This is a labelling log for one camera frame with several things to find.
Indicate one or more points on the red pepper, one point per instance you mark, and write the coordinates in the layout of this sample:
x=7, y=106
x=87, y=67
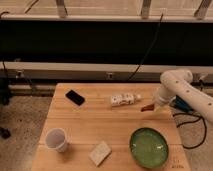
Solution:
x=149, y=107

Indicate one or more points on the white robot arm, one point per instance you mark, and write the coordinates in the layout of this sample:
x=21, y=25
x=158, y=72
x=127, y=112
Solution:
x=178, y=83

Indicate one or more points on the blue object behind arm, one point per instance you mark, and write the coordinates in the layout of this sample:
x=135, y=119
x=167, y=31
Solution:
x=182, y=105

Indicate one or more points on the green ceramic bowl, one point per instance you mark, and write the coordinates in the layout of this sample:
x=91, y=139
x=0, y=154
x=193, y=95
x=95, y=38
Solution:
x=148, y=148

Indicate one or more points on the black smartphone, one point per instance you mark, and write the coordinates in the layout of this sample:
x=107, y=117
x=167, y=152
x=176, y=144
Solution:
x=75, y=97

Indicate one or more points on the beige sponge block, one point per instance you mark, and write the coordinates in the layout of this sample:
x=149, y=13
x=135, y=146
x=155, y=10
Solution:
x=100, y=153

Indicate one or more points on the white plastic cup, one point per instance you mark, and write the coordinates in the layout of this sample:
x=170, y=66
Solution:
x=55, y=139

